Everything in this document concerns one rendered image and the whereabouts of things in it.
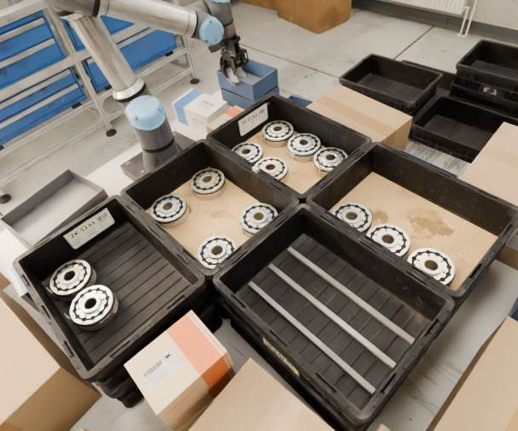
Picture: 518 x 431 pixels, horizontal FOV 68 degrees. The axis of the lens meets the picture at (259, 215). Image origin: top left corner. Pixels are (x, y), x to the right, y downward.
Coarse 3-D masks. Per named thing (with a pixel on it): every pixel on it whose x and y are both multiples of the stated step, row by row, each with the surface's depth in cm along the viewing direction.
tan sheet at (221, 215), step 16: (176, 192) 115; (224, 192) 112; (240, 192) 112; (192, 208) 110; (208, 208) 109; (224, 208) 109; (240, 208) 108; (192, 224) 106; (208, 224) 105; (224, 224) 105; (192, 240) 102; (240, 240) 100
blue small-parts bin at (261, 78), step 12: (252, 60) 158; (252, 72) 162; (264, 72) 157; (276, 72) 152; (228, 84) 155; (240, 84) 149; (252, 84) 158; (264, 84) 150; (276, 84) 156; (252, 96) 149
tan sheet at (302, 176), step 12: (264, 144) 125; (264, 156) 121; (276, 156) 120; (288, 156) 120; (288, 168) 116; (300, 168) 116; (312, 168) 115; (288, 180) 113; (300, 180) 112; (312, 180) 112; (300, 192) 109
